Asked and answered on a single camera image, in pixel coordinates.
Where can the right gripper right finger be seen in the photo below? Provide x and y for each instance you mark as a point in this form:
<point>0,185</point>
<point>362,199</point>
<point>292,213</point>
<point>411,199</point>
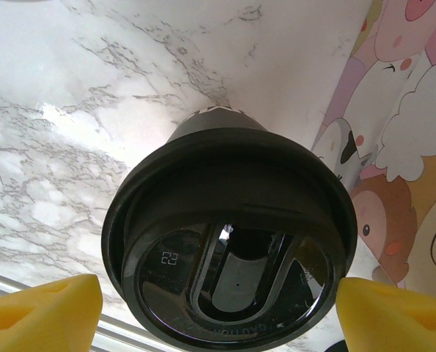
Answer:
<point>397,322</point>

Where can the white paper gift bag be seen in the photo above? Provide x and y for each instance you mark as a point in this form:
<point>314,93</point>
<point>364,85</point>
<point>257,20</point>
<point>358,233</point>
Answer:
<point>404,110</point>

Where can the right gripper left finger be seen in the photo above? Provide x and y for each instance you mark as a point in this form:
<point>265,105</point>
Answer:
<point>38,322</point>

